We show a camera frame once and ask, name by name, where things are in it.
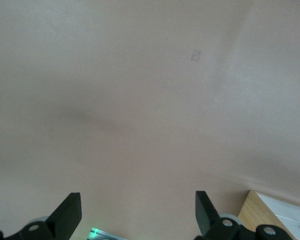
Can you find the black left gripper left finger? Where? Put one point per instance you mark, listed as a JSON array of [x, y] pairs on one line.
[[65, 217]]

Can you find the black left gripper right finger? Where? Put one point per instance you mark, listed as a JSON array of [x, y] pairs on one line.
[[207, 220]]

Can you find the wooden drawer cabinet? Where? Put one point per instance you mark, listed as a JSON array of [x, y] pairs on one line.
[[257, 215]]

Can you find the brown table mat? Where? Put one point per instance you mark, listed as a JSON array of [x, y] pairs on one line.
[[140, 100]]

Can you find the small clear tape piece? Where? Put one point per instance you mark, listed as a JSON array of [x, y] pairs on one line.
[[195, 55]]

